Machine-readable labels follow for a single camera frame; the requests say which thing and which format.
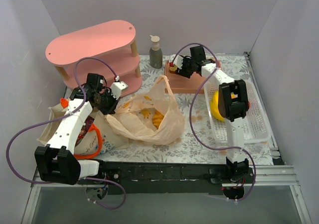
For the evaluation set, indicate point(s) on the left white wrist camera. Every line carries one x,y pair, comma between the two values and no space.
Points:
117,88

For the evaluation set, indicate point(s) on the white plastic basket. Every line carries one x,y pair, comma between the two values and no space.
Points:
256,127

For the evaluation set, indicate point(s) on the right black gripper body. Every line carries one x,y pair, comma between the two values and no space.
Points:
181,68

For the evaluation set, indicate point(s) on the pink three-tier shelf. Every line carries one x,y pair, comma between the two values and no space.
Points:
108,49

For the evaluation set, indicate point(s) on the orange fruit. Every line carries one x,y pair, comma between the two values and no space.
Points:
234,96

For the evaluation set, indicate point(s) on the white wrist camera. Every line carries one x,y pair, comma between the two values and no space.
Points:
117,88
175,60

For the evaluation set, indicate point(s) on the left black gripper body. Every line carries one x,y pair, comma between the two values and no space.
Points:
109,105

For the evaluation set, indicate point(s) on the terracotta plastic tray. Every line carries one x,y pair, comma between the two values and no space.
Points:
180,84

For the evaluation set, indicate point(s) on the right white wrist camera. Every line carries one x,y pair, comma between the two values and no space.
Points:
175,60

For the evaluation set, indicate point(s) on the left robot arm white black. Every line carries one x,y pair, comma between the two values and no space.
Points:
57,161

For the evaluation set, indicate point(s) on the beige canvas tote bag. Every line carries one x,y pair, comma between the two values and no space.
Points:
99,139

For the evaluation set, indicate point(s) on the brown cracker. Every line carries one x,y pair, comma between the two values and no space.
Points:
172,69

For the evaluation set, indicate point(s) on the croissant bread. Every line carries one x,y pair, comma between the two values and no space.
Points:
157,119

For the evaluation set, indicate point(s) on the black mounting base rail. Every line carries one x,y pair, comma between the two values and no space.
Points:
115,178

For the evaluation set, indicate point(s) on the yellow banana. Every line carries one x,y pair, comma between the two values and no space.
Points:
214,107

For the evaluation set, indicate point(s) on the snack packets in tote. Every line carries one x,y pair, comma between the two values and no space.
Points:
85,127

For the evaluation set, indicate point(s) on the floral table mat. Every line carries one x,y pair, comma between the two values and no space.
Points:
186,149

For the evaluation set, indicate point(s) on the orange plastic grocery bag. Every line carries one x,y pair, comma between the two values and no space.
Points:
133,119

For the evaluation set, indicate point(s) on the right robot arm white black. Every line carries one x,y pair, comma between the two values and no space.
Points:
232,104

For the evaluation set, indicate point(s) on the grey pump soap bottle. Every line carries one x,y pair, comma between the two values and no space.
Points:
155,53

